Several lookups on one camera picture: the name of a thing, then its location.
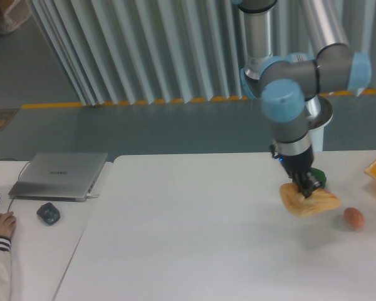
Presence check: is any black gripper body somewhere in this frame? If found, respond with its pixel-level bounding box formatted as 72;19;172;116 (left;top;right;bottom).
269;144;314;181

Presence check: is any triangular golden bread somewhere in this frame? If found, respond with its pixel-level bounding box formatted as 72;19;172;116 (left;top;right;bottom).
279;182;341;217

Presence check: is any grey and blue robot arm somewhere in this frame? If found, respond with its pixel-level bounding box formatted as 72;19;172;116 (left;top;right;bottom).
233;1;372;198

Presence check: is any person's bare hand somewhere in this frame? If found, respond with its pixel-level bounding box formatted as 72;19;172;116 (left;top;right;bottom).
0;211;16;240

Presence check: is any green bell pepper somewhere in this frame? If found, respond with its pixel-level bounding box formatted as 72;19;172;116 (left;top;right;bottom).
311;167;326;189

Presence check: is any brown egg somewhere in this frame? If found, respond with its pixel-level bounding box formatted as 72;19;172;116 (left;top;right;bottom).
343;207;365;229

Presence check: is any grey folding partition screen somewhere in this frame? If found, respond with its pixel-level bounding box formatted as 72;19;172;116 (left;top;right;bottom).
26;0;376;107

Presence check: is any silver closed laptop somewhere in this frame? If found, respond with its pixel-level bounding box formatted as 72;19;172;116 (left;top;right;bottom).
8;152;108;202

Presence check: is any black computer mouse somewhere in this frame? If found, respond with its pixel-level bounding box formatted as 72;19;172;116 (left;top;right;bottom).
36;203;61;226

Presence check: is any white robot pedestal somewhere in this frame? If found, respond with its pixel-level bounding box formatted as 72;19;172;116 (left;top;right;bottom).
309;96;333;152

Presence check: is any black mouse cable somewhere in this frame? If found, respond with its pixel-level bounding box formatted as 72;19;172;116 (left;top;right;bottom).
0;158;32;214

